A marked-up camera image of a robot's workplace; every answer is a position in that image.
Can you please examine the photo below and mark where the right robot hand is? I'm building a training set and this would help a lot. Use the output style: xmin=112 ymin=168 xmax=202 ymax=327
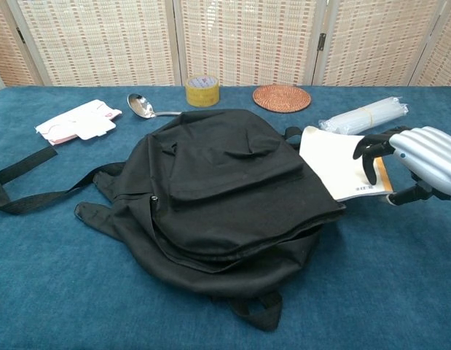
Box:
xmin=352 ymin=125 xmax=451 ymax=207

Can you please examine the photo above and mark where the white paper booklet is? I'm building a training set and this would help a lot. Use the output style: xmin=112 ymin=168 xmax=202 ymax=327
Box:
xmin=299 ymin=125 xmax=396 ymax=203

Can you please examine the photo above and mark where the black fabric backpack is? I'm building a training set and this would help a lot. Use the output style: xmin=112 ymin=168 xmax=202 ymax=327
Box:
xmin=0 ymin=108 xmax=347 ymax=332

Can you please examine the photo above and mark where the bundle of clear wrapped straws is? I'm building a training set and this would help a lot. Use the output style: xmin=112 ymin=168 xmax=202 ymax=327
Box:
xmin=318 ymin=96 xmax=408 ymax=133

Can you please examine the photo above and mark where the round woven rattan coaster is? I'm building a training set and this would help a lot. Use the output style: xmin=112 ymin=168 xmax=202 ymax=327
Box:
xmin=252 ymin=83 xmax=312 ymax=114

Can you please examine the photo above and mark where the yellow tape roll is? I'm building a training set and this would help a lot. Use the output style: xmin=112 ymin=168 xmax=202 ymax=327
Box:
xmin=184 ymin=75 xmax=220 ymax=107

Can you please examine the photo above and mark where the stainless steel ladle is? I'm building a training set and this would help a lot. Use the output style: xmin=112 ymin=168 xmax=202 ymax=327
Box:
xmin=127 ymin=93 xmax=182 ymax=120

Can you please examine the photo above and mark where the woven folding screen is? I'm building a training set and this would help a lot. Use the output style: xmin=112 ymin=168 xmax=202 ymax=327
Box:
xmin=0 ymin=0 xmax=451 ymax=88

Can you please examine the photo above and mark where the flattened white pink carton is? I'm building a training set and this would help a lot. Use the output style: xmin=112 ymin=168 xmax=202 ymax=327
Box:
xmin=34 ymin=98 xmax=123 ymax=147

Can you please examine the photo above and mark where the blue table cloth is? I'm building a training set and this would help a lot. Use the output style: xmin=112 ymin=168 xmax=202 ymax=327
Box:
xmin=0 ymin=85 xmax=451 ymax=350

